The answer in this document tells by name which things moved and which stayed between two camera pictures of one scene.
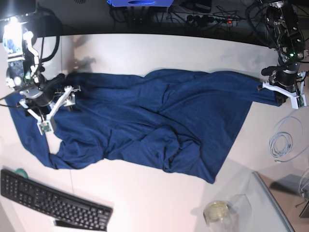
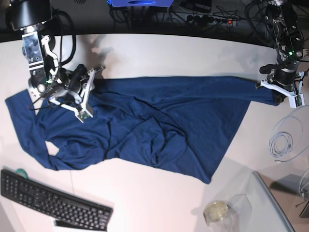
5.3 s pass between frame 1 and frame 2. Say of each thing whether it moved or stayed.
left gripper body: moved
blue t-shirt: stayed
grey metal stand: stayed
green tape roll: stayed
